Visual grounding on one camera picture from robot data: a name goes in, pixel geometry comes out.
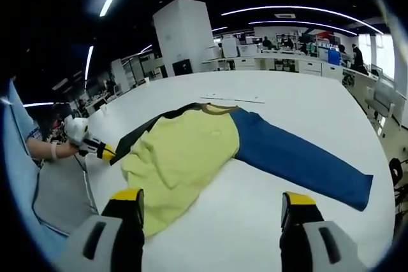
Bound person's left hand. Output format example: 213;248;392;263
56;140;85;159

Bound black cabinet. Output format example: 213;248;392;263
171;58;193;76

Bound row of white desks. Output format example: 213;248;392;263
202;49;397;95

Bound white square pillar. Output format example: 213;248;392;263
152;0;214;77

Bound black office chair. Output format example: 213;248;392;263
388;157;405;187

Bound blue bin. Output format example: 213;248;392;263
327;48;342;64

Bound white shelving units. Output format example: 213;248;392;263
110;54;166;90

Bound white board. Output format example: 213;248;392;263
221;36;240;59

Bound yellow garment with dark sleeves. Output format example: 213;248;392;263
110;102;374;240

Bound white template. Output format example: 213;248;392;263
200;94;266;104

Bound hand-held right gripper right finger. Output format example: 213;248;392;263
279;191;370;272

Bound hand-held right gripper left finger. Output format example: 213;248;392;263
60;188;146;272

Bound thin left gripper cable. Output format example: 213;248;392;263
74;154;100;216

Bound long curved ceiling light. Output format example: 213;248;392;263
248;20;358;36
221;4;384;34

